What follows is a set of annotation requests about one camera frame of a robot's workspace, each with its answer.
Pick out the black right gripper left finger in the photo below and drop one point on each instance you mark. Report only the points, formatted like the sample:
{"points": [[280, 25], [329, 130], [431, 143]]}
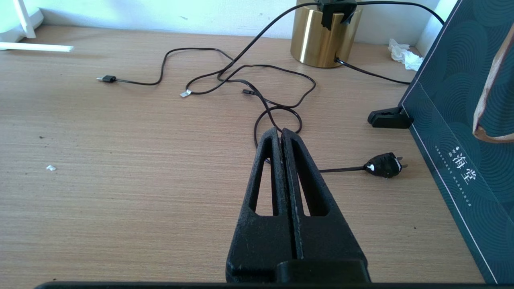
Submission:
{"points": [[257, 241]]}

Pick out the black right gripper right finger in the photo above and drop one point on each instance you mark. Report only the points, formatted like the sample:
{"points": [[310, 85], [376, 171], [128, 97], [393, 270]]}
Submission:
{"points": [[329, 241]]}

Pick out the white router with antennas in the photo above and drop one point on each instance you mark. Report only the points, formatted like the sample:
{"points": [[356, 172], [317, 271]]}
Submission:
{"points": [[8, 24]]}

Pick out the black clip stand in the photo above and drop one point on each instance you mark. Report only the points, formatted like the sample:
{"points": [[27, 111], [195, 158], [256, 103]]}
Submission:
{"points": [[387, 117]]}

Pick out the gold desk lamp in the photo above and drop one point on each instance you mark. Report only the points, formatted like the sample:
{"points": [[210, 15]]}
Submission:
{"points": [[319, 40]]}

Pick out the crumpled white tissue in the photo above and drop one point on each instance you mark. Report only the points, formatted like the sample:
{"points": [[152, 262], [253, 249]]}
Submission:
{"points": [[405, 54]]}

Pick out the brown beige strip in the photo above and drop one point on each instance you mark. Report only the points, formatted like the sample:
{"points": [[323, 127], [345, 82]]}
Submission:
{"points": [[490, 100]]}

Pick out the small white scrap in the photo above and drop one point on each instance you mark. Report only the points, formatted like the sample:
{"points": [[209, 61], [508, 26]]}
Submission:
{"points": [[51, 168]]}

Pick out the black clip on lamp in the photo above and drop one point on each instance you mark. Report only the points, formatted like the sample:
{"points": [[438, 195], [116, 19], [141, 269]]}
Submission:
{"points": [[334, 10]]}

